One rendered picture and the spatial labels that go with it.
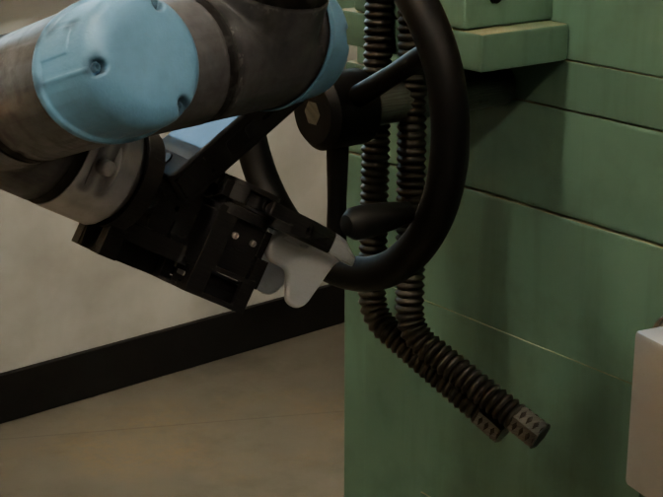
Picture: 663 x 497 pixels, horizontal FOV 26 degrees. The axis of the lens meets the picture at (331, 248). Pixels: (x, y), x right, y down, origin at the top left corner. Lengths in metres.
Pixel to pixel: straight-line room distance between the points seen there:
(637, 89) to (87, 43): 0.52
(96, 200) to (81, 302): 1.74
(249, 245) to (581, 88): 0.35
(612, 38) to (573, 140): 0.09
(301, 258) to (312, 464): 1.41
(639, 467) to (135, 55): 0.34
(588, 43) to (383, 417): 0.48
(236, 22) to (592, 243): 0.46
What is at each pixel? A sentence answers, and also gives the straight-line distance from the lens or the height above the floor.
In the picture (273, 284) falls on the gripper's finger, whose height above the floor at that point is 0.71.
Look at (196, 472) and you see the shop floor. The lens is 2.36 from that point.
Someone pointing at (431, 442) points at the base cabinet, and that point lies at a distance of 1.40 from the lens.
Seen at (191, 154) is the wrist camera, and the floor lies 0.82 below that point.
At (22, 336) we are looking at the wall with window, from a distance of 2.57.
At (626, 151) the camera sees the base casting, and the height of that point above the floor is 0.78.
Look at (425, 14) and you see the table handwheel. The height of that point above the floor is 0.90.
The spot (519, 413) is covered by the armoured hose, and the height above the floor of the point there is 0.58.
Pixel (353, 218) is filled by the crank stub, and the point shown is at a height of 0.76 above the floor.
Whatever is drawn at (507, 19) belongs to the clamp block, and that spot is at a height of 0.88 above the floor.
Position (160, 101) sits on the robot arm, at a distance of 0.75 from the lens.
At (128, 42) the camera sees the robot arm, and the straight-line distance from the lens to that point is 0.74.
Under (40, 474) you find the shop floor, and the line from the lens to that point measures 2.39.
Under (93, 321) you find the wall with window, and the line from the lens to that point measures 2.64.
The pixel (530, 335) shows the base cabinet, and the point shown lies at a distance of 1.26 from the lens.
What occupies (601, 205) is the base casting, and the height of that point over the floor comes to 0.73.
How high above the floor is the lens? 1.04
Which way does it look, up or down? 17 degrees down
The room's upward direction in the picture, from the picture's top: straight up
